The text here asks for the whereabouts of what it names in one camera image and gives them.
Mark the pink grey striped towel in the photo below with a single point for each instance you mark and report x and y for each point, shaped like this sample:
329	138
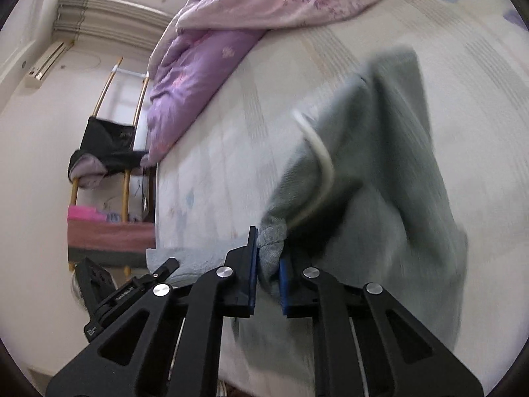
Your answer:
107	240

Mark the purple floral duvet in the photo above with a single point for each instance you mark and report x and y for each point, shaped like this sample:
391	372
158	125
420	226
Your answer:
205	42

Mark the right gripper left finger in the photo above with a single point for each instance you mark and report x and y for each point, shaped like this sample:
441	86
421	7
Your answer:
148	338

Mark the black jacket on rack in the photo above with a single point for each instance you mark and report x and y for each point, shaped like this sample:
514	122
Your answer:
106	149

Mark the white wall air conditioner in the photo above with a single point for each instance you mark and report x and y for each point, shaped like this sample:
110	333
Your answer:
46	62

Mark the left grey striped curtain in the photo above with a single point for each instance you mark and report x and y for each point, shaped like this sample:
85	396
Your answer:
116	21

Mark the wooden bar clothes rack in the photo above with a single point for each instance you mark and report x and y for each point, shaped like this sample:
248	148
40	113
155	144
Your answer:
126	176

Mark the bed with pale floral sheet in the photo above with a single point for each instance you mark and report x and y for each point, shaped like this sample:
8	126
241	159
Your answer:
216	181

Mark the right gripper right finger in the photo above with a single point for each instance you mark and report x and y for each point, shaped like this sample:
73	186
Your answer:
366	343

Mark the grey zip hoodie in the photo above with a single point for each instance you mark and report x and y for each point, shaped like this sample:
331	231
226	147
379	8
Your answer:
361	198

